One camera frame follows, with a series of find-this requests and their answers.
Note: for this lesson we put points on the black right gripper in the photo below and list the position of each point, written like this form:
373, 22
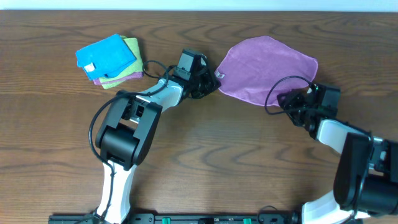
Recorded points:
291, 99

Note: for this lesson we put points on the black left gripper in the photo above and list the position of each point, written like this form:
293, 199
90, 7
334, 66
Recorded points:
213, 84

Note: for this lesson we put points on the purple microfiber cloth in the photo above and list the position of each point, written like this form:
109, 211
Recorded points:
256, 70

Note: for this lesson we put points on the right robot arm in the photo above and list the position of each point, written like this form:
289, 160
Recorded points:
365, 183

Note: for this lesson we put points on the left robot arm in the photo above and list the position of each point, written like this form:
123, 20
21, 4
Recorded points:
127, 131

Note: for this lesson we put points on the green folded cloth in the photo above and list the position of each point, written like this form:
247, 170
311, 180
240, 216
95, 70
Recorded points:
136, 66

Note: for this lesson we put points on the blue folded cloth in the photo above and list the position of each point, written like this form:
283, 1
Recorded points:
105, 59

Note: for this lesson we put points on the pink folded cloth in stack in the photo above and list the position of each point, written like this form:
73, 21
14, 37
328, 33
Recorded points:
128, 77

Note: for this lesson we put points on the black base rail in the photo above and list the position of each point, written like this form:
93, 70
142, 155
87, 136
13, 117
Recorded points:
150, 218

